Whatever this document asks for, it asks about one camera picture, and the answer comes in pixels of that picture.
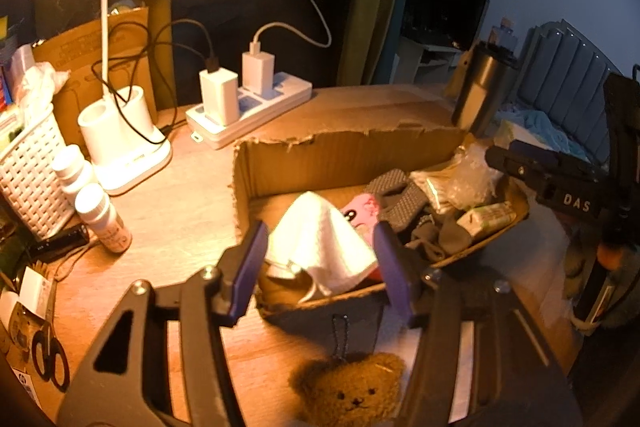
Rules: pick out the white desk lamp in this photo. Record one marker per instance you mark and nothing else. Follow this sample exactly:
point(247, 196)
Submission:
point(125, 157)

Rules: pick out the grey padded headboard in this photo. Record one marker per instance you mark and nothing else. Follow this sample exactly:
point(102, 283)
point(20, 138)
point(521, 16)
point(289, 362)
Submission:
point(565, 77)

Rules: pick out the black monitor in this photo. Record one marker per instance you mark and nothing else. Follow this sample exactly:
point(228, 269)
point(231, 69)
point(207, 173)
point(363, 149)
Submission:
point(450, 17)

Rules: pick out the white pill bottle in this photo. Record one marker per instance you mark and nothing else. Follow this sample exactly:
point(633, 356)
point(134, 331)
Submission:
point(102, 222)
point(72, 167)

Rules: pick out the bag of cotton swabs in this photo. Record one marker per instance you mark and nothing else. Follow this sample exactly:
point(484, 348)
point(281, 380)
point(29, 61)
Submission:
point(435, 189)

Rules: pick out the grey dotted-sole sock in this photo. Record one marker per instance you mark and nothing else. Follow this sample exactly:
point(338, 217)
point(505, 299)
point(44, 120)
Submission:
point(395, 187)

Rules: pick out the white plastic bag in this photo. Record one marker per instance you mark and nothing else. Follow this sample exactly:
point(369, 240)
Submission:
point(37, 82)

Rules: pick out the pink plush toy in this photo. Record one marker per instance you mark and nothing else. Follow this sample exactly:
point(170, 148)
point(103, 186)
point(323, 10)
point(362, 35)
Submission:
point(360, 212)

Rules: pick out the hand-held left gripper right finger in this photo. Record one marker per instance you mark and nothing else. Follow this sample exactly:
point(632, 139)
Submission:
point(395, 272)

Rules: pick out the brown teddy bear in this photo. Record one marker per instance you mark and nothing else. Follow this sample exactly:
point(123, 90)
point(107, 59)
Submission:
point(350, 392)

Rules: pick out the brown cardboard envelope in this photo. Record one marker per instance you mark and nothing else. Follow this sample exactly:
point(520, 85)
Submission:
point(75, 57)

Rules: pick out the cardboard box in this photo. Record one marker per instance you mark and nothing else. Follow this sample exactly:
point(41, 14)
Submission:
point(300, 167)

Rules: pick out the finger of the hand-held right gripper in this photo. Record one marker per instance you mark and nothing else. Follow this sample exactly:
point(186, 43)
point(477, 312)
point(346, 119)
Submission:
point(535, 153)
point(515, 167)

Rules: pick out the stainless steel tumbler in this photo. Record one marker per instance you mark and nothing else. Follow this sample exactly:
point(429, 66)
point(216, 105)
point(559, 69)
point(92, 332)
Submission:
point(482, 92)

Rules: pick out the small black device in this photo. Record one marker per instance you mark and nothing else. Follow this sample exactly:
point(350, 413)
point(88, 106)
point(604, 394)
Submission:
point(60, 240)

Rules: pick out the blue printed bed sheet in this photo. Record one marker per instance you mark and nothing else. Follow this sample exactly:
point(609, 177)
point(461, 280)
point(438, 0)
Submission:
point(530, 114)

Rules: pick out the clear bubble wrap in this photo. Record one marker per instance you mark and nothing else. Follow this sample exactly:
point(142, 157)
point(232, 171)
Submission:
point(475, 177)

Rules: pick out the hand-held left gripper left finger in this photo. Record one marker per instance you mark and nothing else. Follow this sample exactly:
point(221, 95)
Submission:
point(250, 262)

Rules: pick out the white power strip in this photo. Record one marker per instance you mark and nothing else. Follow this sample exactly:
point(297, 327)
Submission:
point(280, 94)

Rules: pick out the white computer desk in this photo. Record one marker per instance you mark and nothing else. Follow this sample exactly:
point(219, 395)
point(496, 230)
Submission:
point(425, 57)

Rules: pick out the white paper slip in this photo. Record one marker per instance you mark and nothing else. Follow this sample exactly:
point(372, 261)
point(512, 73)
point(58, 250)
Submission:
point(32, 287)

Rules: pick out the white woven plastic basket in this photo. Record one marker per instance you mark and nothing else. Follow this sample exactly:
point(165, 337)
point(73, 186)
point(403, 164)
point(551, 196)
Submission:
point(30, 177)

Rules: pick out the white towel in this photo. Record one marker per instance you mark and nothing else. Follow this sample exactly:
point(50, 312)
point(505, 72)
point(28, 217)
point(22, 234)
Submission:
point(325, 247)

